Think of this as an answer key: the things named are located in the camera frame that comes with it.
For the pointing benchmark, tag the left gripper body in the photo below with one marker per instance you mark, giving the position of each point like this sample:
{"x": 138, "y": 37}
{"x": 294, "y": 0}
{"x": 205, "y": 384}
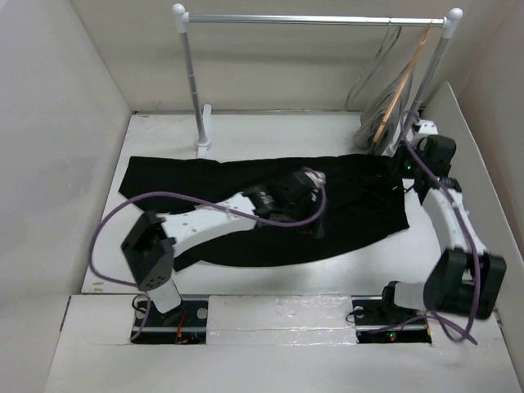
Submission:
{"x": 293, "y": 212}

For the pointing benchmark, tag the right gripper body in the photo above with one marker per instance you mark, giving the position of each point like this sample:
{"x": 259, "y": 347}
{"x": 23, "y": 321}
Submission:
{"x": 405, "y": 164}

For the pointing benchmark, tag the black trousers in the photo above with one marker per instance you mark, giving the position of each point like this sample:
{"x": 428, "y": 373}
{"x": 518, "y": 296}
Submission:
{"x": 365, "y": 204}

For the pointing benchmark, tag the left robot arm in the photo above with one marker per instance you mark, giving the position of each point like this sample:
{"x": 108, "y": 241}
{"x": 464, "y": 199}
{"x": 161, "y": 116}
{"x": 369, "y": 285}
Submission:
{"x": 153, "y": 243}

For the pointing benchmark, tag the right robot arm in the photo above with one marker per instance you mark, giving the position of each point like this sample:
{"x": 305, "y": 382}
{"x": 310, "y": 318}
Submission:
{"x": 467, "y": 277}

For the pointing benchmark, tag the wooden hanger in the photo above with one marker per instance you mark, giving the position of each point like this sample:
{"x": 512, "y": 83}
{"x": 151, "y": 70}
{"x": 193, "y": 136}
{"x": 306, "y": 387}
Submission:
{"x": 409, "y": 70}

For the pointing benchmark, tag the grey metal hanger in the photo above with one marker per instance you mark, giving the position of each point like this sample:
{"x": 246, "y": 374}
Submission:
{"x": 388, "y": 42}

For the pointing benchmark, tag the silver clothes rack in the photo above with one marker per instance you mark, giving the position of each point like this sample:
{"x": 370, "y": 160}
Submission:
{"x": 236, "y": 72}

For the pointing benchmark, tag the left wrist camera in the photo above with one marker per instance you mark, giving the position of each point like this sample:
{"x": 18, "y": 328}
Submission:
{"x": 310, "y": 179}

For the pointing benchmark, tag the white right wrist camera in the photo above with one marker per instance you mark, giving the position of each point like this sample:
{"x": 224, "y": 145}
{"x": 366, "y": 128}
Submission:
{"x": 423, "y": 129}

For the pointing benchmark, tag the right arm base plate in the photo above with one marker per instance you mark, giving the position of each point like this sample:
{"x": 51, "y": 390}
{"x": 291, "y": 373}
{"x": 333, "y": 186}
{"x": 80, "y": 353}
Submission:
{"x": 376, "y": 322}

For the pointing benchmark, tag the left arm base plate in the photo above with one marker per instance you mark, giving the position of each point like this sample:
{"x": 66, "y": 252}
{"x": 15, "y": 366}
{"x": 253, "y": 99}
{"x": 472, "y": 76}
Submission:
{"x": 186, "y": 325}

